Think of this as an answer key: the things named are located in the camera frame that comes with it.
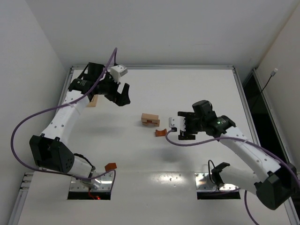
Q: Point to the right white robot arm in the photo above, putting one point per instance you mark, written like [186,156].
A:
[272,180]

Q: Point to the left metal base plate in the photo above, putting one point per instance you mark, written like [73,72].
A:
[100,184]

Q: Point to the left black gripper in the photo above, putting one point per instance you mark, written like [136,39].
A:
[115,93]

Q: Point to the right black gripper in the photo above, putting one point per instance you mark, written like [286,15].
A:
[189,124]

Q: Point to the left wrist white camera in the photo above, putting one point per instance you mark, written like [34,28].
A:
[117,72]

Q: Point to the light long plank block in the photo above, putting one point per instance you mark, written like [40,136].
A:
[146,116]

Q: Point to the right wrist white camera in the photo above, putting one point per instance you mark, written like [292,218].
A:
[177,123]

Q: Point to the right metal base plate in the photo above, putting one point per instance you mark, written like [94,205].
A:
[204,185]

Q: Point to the metal base plate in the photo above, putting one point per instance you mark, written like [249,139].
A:
[204,185]
[100,184]

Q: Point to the wrist white camera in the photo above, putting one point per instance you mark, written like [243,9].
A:
[117,72]
[177,123]

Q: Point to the dark red arch block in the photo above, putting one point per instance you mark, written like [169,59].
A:
[160,133]

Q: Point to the red triangular roof block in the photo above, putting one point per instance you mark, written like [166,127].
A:
[110,166]

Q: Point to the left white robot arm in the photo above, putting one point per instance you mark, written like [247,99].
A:
[49,149]

